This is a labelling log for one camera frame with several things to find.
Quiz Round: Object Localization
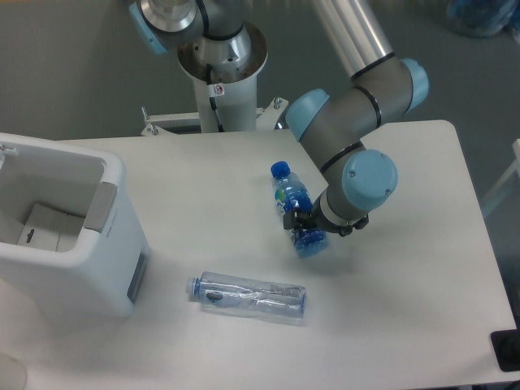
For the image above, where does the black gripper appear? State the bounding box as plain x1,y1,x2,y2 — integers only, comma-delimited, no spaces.
283,207,370,237

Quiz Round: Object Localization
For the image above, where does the blue labelled plastic bottle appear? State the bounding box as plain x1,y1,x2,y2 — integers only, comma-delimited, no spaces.
271,161,328,258

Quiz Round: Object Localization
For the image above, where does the white trash can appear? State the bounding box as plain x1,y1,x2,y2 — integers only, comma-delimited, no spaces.
1,133,150,317

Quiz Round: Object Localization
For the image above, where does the white plastic package bag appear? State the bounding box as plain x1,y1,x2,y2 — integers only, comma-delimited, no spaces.
16,204,85,253

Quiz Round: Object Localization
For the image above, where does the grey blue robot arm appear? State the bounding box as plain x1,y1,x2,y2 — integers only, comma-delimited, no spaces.
130,1,372,236

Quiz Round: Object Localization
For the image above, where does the clear crushed plastic bottle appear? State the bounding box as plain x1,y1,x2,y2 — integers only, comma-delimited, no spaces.
186,271,307,325

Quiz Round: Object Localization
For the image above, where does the black device at table edge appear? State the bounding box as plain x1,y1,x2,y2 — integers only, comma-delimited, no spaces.
490,329,519,372

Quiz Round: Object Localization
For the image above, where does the blue plastic bag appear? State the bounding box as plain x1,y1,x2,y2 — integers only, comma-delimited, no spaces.
445,1,519,38

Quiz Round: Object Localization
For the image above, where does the white pedestal base frame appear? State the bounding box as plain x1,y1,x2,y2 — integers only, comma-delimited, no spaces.
141,97,289,137

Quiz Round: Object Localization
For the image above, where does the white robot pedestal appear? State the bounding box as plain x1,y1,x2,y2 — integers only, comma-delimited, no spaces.
177,22,268,133

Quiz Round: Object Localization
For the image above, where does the black pedestal cable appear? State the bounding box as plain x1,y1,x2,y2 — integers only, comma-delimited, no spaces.
205,63,225,132

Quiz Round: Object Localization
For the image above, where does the white frame at right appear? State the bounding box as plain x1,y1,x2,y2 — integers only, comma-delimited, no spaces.
481,139,519,218

